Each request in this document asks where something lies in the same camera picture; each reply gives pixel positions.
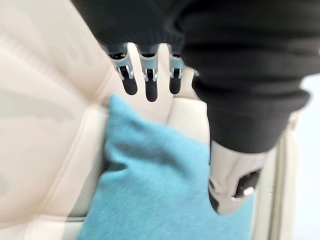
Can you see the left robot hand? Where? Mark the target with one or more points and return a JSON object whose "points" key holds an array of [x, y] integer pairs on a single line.
{"points": [[225, 62]]}

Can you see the teal fabric cushion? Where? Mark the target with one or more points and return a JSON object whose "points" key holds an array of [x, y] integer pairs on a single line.
{"points": [[160, 180]]}

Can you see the cream leather sofa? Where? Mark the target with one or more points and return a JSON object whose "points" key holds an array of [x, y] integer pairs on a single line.
{"points": [[50, 120]]}

